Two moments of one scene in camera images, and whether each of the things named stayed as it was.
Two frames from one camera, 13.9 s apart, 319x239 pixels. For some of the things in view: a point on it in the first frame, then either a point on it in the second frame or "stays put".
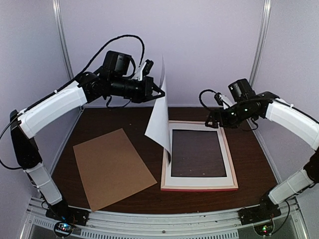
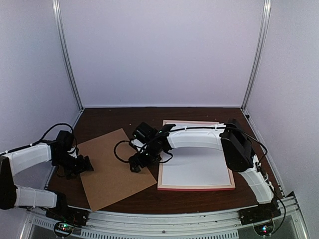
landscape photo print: x=158 y=130 → x=194 y=166
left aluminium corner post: x=57 y=8 stays put
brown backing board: x=111 y=169 stays put
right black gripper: x=224 y=123 → x=143 y=163
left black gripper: x=146 y=94 → x=80 y=167
